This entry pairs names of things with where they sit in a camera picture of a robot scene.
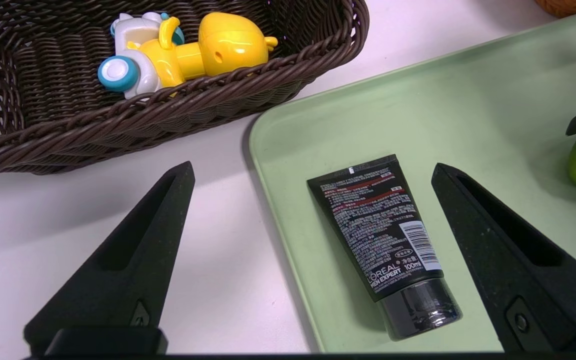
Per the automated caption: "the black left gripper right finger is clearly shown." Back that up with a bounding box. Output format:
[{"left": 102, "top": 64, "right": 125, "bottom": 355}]
[{"left": 431, "top": 163, "right": 576, "bottom": 353}]

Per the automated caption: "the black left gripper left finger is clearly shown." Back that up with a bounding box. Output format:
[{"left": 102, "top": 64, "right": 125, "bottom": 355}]
[{"left": 24, "top": 161, "right": 196, "bottom": 352}]

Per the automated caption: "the black cosmetic tube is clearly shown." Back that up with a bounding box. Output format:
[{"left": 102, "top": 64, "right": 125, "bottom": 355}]
[{"left": 307, "top": 154, "right": 464, "bottom": 342}]

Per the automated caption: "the yellow duck toy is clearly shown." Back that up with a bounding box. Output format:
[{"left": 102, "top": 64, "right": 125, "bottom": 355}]
[{"left": 97, "top": 12, "right": 279, "bottom": 100}]

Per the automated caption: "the orange wicker basket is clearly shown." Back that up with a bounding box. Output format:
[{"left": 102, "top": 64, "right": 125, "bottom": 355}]
[{"left": 534, "top": 0, "right": 576, "bottom": 18}]

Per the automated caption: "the dark brown wicker basket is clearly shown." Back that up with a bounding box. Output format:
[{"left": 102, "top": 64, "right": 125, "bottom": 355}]
[{"left": 0, "top": 0, "right": 370, "bottom": 181}]

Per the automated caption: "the light green plastic tray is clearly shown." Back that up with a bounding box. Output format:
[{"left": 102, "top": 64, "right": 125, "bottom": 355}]
[{"left": 249, "top": 11, "right": 576, "bottom": 353}]

